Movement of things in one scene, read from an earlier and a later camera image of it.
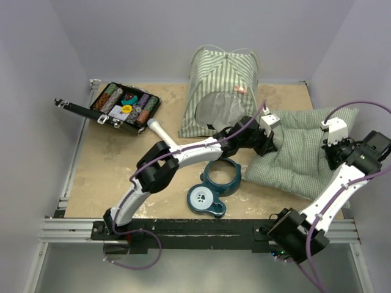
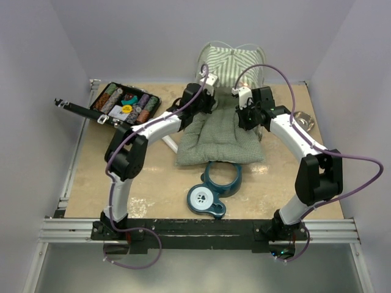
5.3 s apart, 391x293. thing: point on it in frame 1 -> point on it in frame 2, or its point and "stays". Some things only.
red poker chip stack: x=143 y=116 stays
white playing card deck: x=116 y=112 stays
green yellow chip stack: x=111 y=88 stays
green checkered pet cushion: x=299 y=166 -> x=215 y=136
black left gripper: x=267 y=146 -> x=211 y=100
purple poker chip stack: x=144 y=99 stays
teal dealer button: x=132 y=101 stays
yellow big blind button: x=127 y=108 stays
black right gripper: x=328 y=151 -> x=242 y=122
